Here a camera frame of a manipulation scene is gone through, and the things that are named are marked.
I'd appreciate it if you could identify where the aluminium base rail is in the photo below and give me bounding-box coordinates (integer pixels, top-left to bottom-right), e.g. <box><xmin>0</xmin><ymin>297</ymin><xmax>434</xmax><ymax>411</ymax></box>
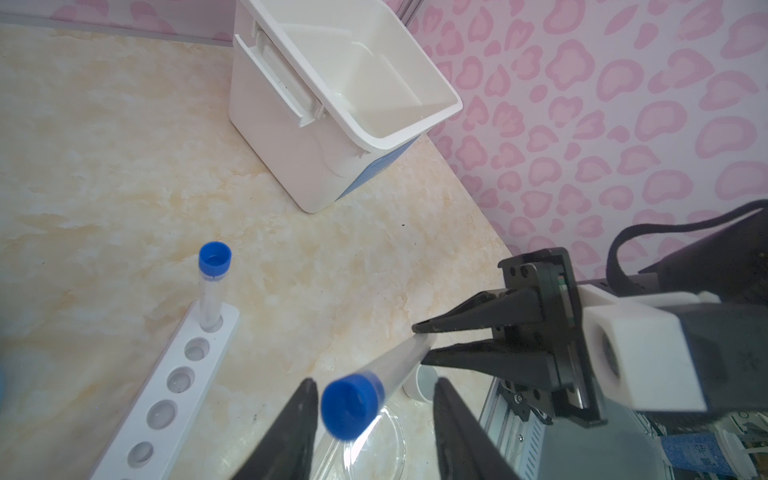
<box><xmin>480</xmin><ymin>379</ymin><xmax>545</xmax><ymax>480</ymax></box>

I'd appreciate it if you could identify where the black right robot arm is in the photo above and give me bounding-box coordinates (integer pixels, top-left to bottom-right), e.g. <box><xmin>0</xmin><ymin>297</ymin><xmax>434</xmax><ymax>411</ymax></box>
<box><xmin>413</xmin><ymin>200</ymin><xmax>767</xmax><ymax>428</ymax></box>

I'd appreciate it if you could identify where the blue-capped test tube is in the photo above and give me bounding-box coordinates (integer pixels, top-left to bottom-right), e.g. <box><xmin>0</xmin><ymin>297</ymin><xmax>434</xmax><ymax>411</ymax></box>
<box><xmin>198</xmin><ymin>241</ymin><xmax>232</xmax><ymax>332</ymax></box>
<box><xmin>320</xmin><ymin>334</ymin><xmax>436</xmax><ymax>441</ymax></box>

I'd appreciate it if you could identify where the clear petri dish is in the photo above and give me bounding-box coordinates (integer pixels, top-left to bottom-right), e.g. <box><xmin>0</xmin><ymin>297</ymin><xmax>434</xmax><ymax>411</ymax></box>
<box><xmin>310</xmin><ymin>407</ymin><xmax>406</xmax><ymax>480</ymax></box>

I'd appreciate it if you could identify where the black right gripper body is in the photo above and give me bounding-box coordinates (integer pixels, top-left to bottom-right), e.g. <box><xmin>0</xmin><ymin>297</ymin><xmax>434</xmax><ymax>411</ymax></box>
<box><xmin>497</xmin><ymin>247</ymin><xmax>606</xmax><ymax>428</ymax></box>

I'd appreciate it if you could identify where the white plastic storage bin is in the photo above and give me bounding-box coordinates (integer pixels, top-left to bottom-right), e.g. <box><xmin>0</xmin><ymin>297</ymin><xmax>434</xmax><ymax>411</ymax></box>
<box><xmin>229</xmin><ymin>1</ymin><xmax>463</xmax><ymax>213</ymax></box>

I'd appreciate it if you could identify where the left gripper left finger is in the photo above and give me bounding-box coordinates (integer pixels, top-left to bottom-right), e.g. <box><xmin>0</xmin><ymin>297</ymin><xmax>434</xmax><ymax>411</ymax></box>
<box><xmin>233</xmin><ymin>378</ymin><xmax>319</xmax><ymax>479</ymax></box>

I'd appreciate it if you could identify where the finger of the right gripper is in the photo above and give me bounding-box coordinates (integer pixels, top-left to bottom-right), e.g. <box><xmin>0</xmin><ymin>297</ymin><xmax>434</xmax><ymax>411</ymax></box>
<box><xmin>422</xmin><ymin>339</ymin><xmax>555</xmax><ymax>391</ymax></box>
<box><xmin>411</xmin><ymin>287</ymin><xmax>544</xmax><ymax>334</ymax></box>

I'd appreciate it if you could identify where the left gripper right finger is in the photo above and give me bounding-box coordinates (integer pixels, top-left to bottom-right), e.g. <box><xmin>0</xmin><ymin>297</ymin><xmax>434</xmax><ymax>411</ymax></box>
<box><xmin>433</xmin><ymin>377</ymin><xmax>519</xmax><ymax>480</ymax></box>

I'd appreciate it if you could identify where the white test tube rack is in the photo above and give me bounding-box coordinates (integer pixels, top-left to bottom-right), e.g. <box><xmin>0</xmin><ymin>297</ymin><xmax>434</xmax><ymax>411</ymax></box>
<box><xmin>91</xmin><ymin>302</ymin><xmax>240</xmax><ymax>479</ymax></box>

